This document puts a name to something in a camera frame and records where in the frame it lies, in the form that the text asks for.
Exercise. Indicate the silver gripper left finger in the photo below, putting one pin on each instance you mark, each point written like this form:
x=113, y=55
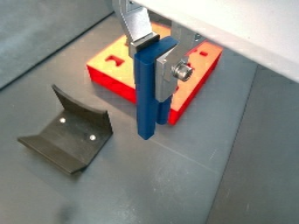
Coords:
x=132, y=16

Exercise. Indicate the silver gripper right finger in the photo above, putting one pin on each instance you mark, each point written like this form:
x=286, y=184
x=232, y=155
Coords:
x=171, y=68

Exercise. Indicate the blue square-circle peg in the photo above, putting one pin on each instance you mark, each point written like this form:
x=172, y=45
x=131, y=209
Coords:
x=151, y=111

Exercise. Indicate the red shape-sorter board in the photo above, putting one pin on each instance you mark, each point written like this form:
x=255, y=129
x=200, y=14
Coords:
x=111, y=70

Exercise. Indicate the black curved bracket stand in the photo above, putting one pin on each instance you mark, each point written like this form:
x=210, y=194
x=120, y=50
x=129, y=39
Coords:
x=73, y=137

